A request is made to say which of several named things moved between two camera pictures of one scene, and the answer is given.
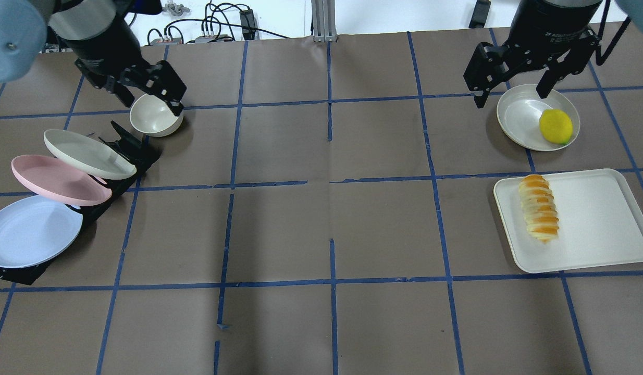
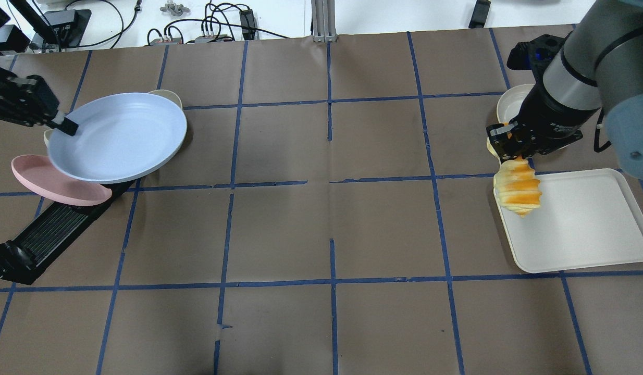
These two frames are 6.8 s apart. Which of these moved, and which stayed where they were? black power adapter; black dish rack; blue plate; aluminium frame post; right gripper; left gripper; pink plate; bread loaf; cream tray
Moved: right gripper; black dish rack; left gripper; bread loaf; blue plate
Stayed: cream tray; aluminium frame post; black power adapter; pink plate
